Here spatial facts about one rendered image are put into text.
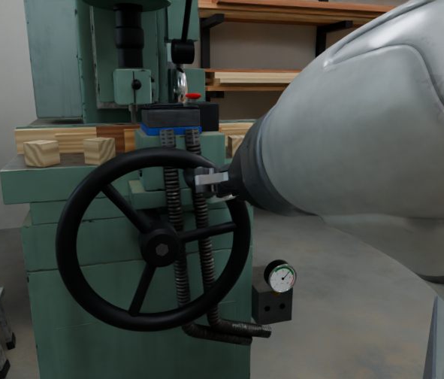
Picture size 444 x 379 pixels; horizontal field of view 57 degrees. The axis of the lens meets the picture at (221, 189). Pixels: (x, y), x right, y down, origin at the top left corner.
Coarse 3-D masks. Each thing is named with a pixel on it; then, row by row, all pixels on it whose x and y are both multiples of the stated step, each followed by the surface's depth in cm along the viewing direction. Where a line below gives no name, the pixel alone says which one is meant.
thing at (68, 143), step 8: (232, 128) 96; (240, 128) 96; (248, 128) 96; (56, 136) 84; (64, 136) 84; (72, 136) 84; (80, 136) 85; (88, 136) 85; (96, 136) 86; (64, 144) 84; (72, 144) 85; (80, 144) 85; (64, 152) 85; (72, 152) 85; (80, 152) 86
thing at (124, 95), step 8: (120, 72) 80; (128, 72) 81; (136, 72) 81; (144, 72) 82; (120, 80) 81; (128, 80) 81; (144, 80) 82; (152, 80) 84; (120, 88) 81; (128, 88) 82; (144, 88) 82; (120, 96) 81; (128, 96) 82; (136, 96) 82; (144, 96) 83; (152, 96) 85; (120, 104) 82; (128, 104) 82; (136, 104) 83; (144, 104) 83
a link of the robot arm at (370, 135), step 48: (432, 0) 16; (336, 48) 20; (384, 48) 16; (432, 48) 14; (288, 96) 22; (336, 96) 18; (384, 96) 15; (432, 96) 14; (288, 144) 22; (336, 144) 18; (384, 144) 16; (432, 144) 15; (288, 192) 25; (336, 192) 20; (384, 192) 17; (432, 192) 16; (384, 240) 22; (432, 240) 20
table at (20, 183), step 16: (16, 160) 77; (64, 160) 77; (80, 160) 77; (0, 176) 68; (16, 176) 69; (32, 176) 70; (48, 176) 70; (64, 176) 71; (80, 176) 72; (128, 176) 74; (16, 192) 69; (32, 192) 70; (48, 192) 71; (64, 192) 72; (128, 192) 74; (144, 192) 66; (160, 192) 67; (144, 208) 67
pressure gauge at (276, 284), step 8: (272, 264) 82; (280, 264) 81; (288, 264) 82; (264, 272) 83; (272, 272) 81; (280, 272) 82; (296, 272) 83; (272, 280) 81; (280, 280) 82; (288, 280) 83; (272, 288) 82; (280, 288) 82; (288, 288) 83
